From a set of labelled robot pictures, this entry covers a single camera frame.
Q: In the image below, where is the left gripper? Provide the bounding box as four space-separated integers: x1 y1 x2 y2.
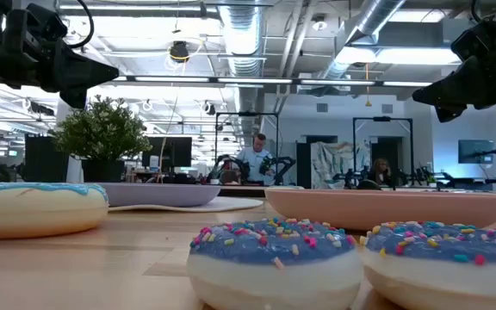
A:
0 40 120 109

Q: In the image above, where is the blue iced donut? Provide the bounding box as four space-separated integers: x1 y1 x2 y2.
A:
0 182 109 240

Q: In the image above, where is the potted green plant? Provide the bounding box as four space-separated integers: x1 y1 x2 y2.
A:
52 95 153 183

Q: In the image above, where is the black monitor back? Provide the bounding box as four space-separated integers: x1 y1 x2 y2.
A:
24 133 70 183

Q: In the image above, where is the person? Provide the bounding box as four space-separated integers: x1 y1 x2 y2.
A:
367 158 394 187
234 133 276 186

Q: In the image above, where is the black computer monitor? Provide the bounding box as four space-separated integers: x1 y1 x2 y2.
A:
141 136 194 170

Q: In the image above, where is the pink plate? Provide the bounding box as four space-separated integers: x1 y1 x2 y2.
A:
263 187 496 232

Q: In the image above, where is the crumpled pale sheet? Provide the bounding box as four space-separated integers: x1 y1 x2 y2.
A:
310 140 372 189

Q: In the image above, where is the purple plate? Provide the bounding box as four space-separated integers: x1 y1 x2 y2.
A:
96 182 222 208

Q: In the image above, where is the long ceiling light bar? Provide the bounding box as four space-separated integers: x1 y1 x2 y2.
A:
109 75 433 88

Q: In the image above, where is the purple sprinkled donut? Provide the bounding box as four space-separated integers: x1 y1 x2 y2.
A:
186 217 364 310
359 220 496 310

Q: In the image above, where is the round white placemat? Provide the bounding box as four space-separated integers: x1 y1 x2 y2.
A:
108 196 264 214

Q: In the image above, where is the wall-mounted screen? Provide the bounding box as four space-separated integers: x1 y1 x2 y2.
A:
457 139 496 165

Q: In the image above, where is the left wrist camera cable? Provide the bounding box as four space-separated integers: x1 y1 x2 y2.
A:
67 0 96 49

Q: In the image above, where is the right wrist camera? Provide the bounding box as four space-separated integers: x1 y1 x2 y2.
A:
450 17 496 61

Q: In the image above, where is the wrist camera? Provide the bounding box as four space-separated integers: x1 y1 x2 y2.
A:
2 3 69 44
450 17 496 61

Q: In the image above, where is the black background rig frame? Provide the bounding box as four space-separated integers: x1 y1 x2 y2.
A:
214 111 280 186
352 115 415 186

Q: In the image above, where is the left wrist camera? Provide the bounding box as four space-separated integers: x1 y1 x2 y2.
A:
2 3 69 44

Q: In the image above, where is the yellow hanging cord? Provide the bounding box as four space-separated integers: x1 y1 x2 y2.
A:
363 63 373 108

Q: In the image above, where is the ceiling cable reel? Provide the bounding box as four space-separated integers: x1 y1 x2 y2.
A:
169 40 191 65

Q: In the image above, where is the silver ceiling duct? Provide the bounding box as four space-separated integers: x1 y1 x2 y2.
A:
316 0 408 94
220 0 270 134

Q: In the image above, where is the black table frame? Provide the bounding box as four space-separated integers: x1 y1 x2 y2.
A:
220 185 267 199

